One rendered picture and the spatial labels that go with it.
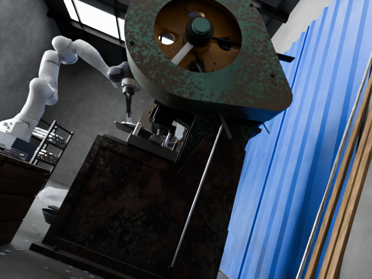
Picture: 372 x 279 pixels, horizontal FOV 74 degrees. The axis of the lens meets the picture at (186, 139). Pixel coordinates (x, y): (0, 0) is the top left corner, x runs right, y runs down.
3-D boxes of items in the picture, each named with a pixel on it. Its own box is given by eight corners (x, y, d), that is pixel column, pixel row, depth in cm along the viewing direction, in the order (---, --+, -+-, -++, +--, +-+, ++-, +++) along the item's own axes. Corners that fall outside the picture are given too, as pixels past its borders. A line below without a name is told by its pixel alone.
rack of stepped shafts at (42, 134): (20, 186, 313) (58, 121, 340) (-5, 175, 326) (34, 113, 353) (44, 192, 352) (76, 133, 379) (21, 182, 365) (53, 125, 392)
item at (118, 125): (106, 138, 155) (115, 119, 159) (109, 143, 169) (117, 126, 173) (143, 153, 156) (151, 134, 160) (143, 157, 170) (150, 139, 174)
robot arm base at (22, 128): (-16, 124, 145) (-2, 104, 149) (9, 135, 162) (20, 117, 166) (13, 135, 140) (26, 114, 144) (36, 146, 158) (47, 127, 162)
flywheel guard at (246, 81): (96, 61, 124) (159, -49, 147) (105, 86, 151) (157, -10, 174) (282, 139, 128) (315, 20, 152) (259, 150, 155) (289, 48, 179)
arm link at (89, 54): (89, 42, 164) (124, 69, 159) (99, 57, 182) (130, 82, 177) (78, 53, 162) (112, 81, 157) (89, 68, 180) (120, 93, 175)
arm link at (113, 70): (109, 85, 167) (104, 78, 158) (109, 67, 170) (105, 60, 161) (136, 83, 168) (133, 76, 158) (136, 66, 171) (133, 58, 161)
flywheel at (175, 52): (287, 21, 141) (219, 114, 120) (270, 43, 161) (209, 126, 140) (186, -51, 144) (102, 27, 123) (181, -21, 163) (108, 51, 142)
